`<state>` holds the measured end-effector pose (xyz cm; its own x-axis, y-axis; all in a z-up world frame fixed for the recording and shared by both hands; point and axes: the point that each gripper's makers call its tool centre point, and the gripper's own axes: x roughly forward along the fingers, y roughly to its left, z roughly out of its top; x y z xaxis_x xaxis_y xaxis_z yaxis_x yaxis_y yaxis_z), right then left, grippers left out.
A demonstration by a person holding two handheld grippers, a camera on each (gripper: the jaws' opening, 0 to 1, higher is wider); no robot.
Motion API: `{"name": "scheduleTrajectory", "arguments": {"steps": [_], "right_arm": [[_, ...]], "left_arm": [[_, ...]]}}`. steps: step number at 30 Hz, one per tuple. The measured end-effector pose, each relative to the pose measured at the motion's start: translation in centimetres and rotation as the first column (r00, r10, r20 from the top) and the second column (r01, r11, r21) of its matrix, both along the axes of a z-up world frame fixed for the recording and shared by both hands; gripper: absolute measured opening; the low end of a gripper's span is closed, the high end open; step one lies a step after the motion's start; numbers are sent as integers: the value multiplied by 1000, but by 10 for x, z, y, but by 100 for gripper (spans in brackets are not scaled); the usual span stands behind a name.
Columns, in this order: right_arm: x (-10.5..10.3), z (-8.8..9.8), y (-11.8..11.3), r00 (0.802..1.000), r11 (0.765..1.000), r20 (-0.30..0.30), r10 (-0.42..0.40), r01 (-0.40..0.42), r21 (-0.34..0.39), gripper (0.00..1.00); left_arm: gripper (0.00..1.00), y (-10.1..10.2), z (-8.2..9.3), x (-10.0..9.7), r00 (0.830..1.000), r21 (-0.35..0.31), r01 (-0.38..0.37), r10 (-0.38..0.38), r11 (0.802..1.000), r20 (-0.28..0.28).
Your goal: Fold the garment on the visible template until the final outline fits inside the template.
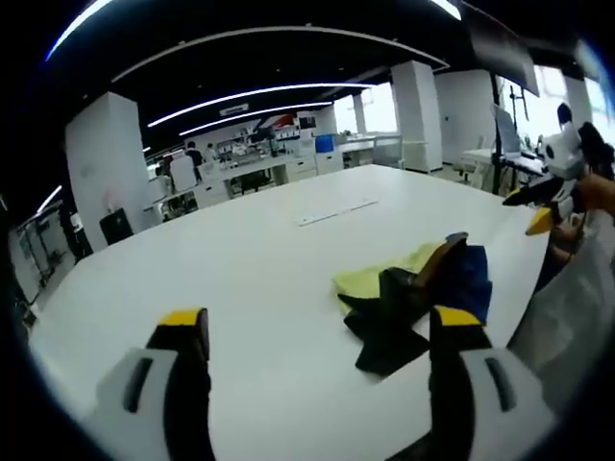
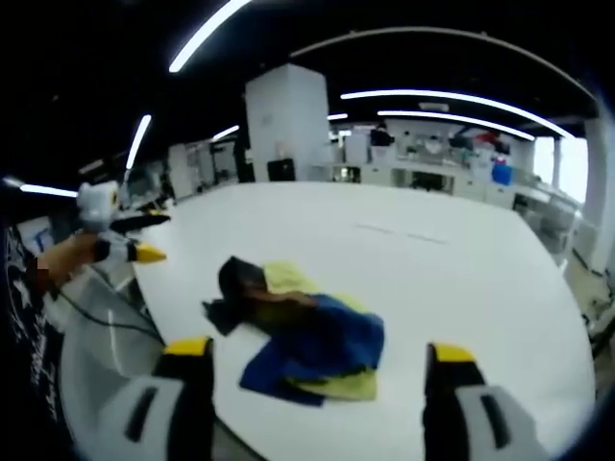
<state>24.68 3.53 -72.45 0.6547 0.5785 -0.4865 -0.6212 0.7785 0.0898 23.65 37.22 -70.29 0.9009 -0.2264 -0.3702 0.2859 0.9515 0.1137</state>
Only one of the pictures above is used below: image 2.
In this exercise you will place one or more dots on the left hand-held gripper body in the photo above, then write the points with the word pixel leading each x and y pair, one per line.
pixel 96 204

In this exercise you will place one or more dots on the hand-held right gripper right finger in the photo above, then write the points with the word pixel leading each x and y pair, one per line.
pixel 442 408

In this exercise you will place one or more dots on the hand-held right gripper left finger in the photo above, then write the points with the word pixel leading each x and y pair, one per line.
pixel 192 408

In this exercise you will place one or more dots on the pile of cloths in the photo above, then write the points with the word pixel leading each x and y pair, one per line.
pixel 312 346

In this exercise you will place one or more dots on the person's left hand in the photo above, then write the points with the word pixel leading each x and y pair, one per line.
pixel 72 257

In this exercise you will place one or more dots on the ceiling light strip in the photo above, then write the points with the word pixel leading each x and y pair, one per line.
pixel 48 190
pixel 138 140
pixel 206 31
pixel 456 99
pixel 456 118

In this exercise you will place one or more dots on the white board with blue mark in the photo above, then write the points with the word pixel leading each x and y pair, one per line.
pixel 36 237

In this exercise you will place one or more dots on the black box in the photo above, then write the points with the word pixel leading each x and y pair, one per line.
pixel 281 170

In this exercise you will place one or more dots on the person's dark printed shirt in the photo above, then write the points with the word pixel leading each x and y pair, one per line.
pixel 24 336

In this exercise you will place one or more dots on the white square column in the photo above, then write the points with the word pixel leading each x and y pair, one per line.
pixel 288 125

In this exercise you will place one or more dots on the row of white counters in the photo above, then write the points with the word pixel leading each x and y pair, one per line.
pixel 432 177

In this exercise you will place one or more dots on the blue container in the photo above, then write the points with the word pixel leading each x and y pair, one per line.
pixel 501 174

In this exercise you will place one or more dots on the bright window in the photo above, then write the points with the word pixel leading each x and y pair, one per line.
pixel 569 168

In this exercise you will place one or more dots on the curved ceiling rail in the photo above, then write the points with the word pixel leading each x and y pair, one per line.
pixel 432 31

